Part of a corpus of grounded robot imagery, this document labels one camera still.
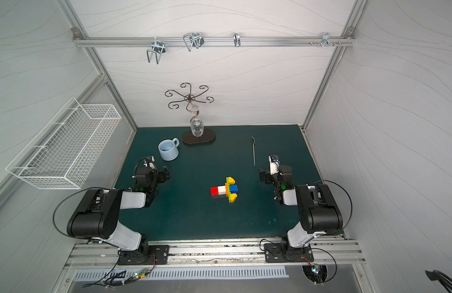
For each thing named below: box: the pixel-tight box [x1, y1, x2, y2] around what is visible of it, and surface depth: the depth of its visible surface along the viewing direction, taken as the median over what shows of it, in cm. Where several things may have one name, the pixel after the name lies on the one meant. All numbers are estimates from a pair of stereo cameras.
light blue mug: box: [158, 137, 179, 162], surface depth 106 cm
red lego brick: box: [210, 186, 219, 197], surface depth 92 cm
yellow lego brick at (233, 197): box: [230, 192, 238, 203], surface depth 90 cm
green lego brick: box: [226, 177, 232, 203], surface depth 92 cm
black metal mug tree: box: [182, 128, 216, 145], surface depth 116 cm
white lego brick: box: [217, 185, 226, 196], surface depth 92 cm
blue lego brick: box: [229, 184, 239, 194], surface depth 93 cm
